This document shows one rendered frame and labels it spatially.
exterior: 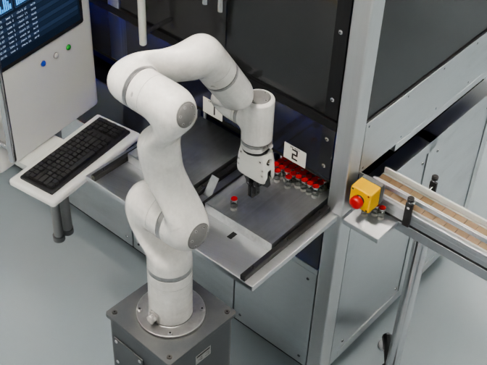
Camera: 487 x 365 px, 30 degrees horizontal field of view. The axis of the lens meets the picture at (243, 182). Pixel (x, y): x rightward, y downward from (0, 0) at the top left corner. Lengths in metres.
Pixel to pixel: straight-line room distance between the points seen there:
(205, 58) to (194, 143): 1.03
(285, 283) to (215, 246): 0.56
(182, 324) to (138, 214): 0.38
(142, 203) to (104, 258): 1.66
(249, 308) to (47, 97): 1.07
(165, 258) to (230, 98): 0.45
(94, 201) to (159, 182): 1.74
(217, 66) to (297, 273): 1.20
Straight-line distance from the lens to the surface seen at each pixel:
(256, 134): 2.34
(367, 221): 2.79
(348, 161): 2.65
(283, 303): 3.24
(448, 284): 3.90
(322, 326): 3.17
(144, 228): 2.27
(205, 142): 3.03
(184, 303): 2.43
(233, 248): 2.67
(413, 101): 2.84
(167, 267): 2.31
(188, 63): 2.01
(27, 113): 3.06
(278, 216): 2.77
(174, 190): 2.13
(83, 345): 3.58
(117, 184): 2.88
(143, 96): 1.94
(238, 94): 2.17
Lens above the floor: 2.78
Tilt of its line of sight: 41 degrees down
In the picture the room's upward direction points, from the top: 3 degrees clockwise
